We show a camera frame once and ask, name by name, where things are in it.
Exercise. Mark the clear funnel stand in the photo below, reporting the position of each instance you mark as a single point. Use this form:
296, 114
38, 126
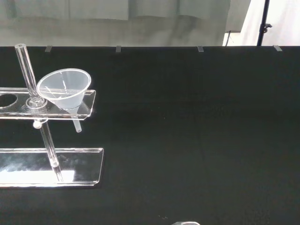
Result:
77, 168

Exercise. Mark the glass weighing funnel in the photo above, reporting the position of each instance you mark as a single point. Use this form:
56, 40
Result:
185, 223

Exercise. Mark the black tripod stand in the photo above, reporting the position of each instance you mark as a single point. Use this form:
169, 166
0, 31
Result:
264, 14

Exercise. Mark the black cloth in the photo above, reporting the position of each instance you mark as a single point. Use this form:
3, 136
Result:
187, 140

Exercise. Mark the gray tape strip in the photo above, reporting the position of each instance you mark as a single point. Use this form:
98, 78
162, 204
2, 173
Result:
118, 49
200, 48
47, 49
278, 48

